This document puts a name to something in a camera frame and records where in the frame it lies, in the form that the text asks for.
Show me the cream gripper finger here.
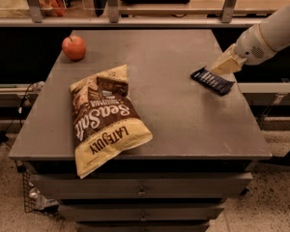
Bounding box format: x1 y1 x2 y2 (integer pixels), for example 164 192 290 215
211 54 247 75
221 43 236 59

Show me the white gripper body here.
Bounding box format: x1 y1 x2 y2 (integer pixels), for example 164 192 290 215
235 24 276 66

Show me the dark blue rxbar wrapper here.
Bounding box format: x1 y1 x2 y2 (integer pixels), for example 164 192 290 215
190 68 234 96

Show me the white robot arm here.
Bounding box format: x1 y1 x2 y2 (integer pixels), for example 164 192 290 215
209 5 290 75

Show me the brown sea salt chip bag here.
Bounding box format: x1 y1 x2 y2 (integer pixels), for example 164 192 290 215
71 65 153 179

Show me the orange bag on shelf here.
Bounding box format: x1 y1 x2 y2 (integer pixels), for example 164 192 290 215
38 0 66 16

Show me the metal shelf rack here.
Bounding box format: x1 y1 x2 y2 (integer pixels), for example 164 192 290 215
0 0 290 28

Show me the grey drawer cabinet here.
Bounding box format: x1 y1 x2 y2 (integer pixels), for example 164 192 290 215
8 29 273 232

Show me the red apple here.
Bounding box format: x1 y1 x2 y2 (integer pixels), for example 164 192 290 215
62 36 86 61

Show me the wire mesh basket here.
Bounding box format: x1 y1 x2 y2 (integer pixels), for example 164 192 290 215
22 171 59 216

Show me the black cable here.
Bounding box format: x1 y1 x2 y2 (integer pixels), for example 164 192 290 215
0 82 37 162

